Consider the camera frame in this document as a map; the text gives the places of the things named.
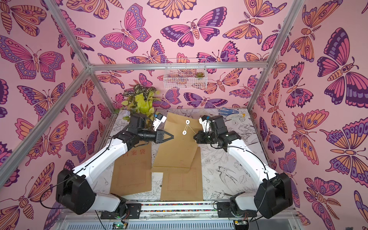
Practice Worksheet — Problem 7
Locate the white wire basket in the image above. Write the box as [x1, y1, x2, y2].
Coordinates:
[162, 57, 208, 90]

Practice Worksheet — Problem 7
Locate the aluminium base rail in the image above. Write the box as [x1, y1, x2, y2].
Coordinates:
[54, 200, 304, 230]

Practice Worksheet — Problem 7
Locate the potted green plant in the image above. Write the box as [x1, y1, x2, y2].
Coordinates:
[113, 84, 158, 120]

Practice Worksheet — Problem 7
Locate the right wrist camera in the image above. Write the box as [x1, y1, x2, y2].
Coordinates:
[199, 116, 210, 132]

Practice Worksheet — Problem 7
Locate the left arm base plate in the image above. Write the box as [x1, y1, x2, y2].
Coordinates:
[100, 203, 142, 220]

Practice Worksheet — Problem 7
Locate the left kraft file bag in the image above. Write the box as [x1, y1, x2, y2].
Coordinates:
[110, 144, 151, 196]

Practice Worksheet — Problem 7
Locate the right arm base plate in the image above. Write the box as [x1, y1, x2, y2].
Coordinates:
[213, 201, 257, 218]

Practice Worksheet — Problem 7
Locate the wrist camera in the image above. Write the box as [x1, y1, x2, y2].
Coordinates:
[199, 116, 210, 132]
[152, 113, 167, 131]

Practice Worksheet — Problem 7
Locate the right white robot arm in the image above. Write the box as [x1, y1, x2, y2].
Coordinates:
[193, 116, 293, 219]

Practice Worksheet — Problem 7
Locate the small succulent in basket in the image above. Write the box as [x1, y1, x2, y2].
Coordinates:
[195, 72, 205, 78]

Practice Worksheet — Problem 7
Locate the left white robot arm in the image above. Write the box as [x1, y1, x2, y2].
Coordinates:
[56, 129, 174, 217]

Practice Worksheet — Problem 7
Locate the brown kraft file bag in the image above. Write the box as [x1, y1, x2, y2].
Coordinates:
[151, 113, 203, 173]

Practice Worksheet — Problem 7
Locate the bottom kraft file bag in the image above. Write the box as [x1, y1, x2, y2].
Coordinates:
[160, 147, 203, 201]

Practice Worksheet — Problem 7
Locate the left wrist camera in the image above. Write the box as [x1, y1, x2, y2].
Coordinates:
[152, 113, 167, 131]

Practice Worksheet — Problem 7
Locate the aluminium frame post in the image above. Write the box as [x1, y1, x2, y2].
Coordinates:
[243, 0, 304, 112]

